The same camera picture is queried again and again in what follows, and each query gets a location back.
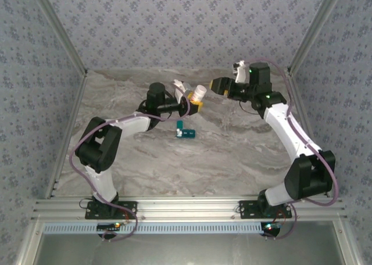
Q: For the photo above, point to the aluminium lower frame post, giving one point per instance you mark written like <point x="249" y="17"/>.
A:
<point x="346" y="244"/>
<point x="29" y="244"/>

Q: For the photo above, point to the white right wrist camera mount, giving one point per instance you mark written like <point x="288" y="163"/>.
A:
<point x="241" y="71"/>

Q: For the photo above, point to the aluminium table side rail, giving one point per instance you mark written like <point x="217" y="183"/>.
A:
<point x="302" y="111"/>
<point x="72" y="102"/>

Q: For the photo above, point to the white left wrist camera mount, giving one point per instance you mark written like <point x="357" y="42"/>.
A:
<point x="181" y="87"/>

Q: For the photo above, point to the aluminium front rail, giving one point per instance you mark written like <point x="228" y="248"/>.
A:
<point x="186" y="208"/>

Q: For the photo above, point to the white pill bottle orange label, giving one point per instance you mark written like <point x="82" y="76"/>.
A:
<point x="200" y="92"/>

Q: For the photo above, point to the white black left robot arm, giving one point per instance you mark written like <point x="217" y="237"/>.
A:
<point x="130" y="125"/>

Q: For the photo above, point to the aluminium rear frame post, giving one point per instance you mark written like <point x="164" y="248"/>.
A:
<point x="313" y="29"/>
<point x="62" y="29"/>

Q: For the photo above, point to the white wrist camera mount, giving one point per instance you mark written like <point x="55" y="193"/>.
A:
<point x="241" y="71"/>
<point x="181" y="87"/>

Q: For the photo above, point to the teal pill organizer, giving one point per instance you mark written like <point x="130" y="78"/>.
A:
<point x="189" y="133"/>

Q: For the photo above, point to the grey metal sheet panel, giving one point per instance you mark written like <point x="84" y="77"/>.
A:
<point x="186" y="250"/>

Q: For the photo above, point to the aluminium frame post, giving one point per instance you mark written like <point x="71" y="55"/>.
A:
<point x="62" y="29"/>
<point x="346" y="244"/>
<point x="29" y="244"/>
<point x="313" y="29"/>

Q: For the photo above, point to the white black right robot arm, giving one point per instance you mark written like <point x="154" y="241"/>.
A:
<point x="284" y="128"/>

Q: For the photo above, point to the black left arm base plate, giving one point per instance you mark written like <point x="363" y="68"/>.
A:
<point x="130" y="205"/>

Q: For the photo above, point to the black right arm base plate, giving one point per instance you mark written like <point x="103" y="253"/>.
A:
<point x="247" y="208"/>

